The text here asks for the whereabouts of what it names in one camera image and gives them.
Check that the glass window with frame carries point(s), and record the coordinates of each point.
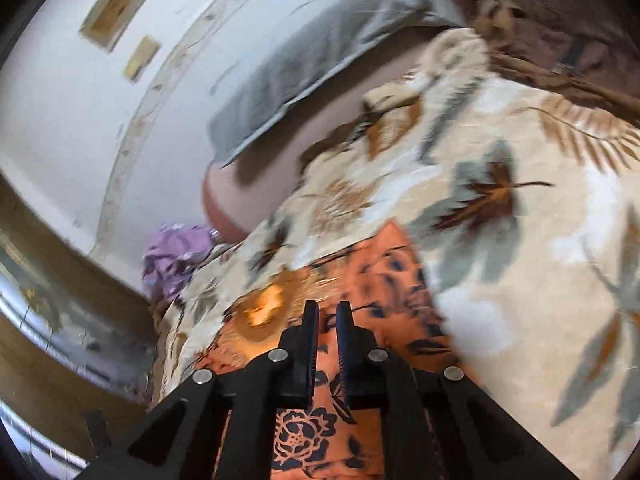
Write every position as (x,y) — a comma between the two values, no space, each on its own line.
(60,320)

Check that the purple floral cloth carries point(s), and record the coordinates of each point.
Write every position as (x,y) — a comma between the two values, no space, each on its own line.
(175,255)

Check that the grey pillow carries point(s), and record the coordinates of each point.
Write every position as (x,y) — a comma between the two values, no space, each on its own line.
(310,60)

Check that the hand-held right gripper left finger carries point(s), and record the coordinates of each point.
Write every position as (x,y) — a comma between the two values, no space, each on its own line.
(312,345)

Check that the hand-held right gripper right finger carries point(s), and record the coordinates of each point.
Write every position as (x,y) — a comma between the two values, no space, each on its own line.
(343,347)

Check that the dark brown cloth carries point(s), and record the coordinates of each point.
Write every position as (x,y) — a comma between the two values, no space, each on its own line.
(550,0)

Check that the beige leaf print blanket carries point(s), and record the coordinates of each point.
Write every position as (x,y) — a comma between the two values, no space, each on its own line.
(530,260)

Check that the large beige wall plaque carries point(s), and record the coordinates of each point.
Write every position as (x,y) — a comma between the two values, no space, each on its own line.
(117,7)

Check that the orange black floral garment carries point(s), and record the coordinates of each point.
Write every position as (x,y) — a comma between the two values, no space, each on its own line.
(395,280)

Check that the small beige wall plaque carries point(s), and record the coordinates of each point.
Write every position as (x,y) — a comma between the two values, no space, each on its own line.
(142,57)

